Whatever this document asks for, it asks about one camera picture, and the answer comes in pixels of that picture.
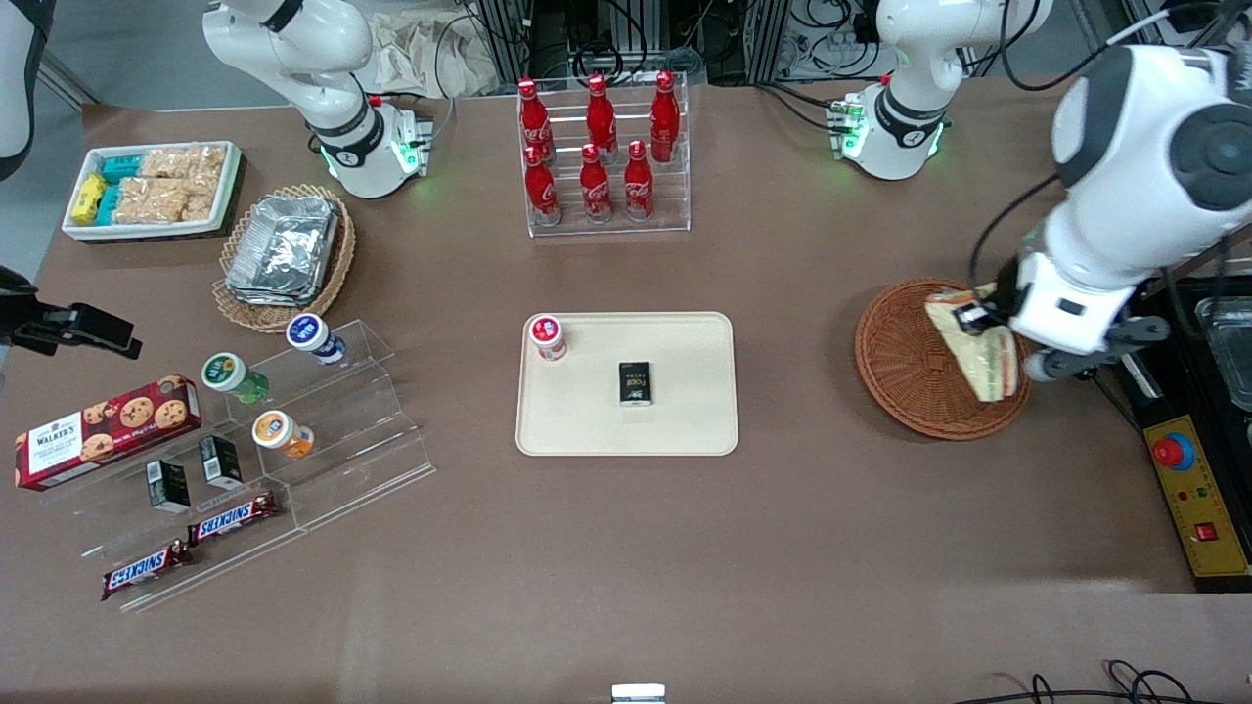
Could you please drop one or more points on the white rectangular snack bin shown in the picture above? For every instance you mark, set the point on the white rectangular snack bin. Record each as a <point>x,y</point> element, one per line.
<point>230,191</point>

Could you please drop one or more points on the red-lid small drink bottle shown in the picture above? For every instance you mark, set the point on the red-lid small drink bottle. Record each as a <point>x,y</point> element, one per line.
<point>548,335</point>

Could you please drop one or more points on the clear acrylic stepped stand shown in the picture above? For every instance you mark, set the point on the clear acrylic stepped stand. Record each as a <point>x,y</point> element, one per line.
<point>362,430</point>

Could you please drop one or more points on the yellow snack pack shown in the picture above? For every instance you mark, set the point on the yellow snack pack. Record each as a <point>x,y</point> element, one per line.
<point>88,198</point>

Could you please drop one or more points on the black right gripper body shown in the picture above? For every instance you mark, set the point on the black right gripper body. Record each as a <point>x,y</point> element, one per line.
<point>27,324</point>

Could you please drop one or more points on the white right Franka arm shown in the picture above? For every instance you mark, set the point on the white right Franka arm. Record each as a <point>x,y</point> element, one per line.
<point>293,39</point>

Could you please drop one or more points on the stack of foil trays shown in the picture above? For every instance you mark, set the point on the stack of foil trays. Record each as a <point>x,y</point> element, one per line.
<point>284,249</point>

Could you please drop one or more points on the clear rice cracker bag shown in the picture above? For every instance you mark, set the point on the clear rice cracker bag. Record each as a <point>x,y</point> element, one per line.
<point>161,200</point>
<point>186,162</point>

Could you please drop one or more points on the blue-lid small drink bottle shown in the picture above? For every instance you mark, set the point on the blue-lid small drink bottle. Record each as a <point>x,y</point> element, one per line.
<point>311,335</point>

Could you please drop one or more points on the light woven wicker basket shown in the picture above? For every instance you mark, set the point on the light woven wicker basket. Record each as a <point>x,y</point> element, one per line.
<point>337,269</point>

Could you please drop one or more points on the triangular sandwich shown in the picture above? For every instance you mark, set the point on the triangular sandwich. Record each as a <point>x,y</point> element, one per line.
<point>983,362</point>

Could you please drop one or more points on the small white object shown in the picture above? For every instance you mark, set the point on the small white object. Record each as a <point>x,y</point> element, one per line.
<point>638,694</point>

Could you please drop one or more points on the clear plastic container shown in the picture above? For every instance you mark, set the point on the clear plastic container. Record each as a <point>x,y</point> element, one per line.
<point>1228,347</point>

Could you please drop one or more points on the red Walkers cookie box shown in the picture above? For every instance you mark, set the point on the red Walkers cookie box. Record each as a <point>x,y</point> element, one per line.
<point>108,430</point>

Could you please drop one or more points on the small black box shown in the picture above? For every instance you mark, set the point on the small black box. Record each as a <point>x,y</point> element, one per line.
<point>168,486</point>
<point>221,462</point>
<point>635,383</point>

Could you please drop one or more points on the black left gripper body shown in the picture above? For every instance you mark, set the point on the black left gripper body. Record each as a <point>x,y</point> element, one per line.
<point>1000,315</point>

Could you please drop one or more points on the orange-lid small drink bottle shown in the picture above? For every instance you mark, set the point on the orange-lid small drink bottle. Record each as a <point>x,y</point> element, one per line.
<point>277,431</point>

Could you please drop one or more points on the crumpled beige cloth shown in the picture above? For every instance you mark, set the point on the crumpled beige cloth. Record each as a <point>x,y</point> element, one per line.
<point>421,54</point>

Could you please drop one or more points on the Snickers chocolate bar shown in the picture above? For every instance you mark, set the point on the Snickers chocolate bar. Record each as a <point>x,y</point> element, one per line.
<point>145,571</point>
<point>232,519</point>

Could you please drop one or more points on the yellow emergency stop box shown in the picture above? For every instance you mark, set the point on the yellow emergency stop box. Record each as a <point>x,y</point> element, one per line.
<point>1208,489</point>

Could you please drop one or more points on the clear acrylic bottle rack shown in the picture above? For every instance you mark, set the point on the clear acrylic bottle rack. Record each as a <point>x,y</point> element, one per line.
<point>675,196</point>

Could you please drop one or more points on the beige plastic tray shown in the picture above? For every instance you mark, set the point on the beige plastic tray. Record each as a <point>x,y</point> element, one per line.
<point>587,420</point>

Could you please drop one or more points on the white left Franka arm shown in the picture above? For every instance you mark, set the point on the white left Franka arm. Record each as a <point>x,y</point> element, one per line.
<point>1144,147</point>

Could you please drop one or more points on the green-lid small drink bottle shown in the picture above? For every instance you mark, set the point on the green-lid small drink bottle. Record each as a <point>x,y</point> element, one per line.
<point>227,374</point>

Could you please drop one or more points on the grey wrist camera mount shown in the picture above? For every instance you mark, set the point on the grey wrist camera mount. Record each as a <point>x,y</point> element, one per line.
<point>1076,364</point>

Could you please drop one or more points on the red cola bottle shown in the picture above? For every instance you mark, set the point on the red cola bottle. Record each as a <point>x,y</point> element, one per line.
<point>601,115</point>
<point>665,115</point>
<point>542,191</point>
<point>595,191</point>
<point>639,188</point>
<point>531,119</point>

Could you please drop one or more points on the teal snack pack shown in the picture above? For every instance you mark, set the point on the teal snack pack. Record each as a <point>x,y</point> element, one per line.
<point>110,203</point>
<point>120,168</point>

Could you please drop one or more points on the round brown wicker basket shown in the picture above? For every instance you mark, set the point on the round brown wicker basket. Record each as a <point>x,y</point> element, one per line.
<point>910,372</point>

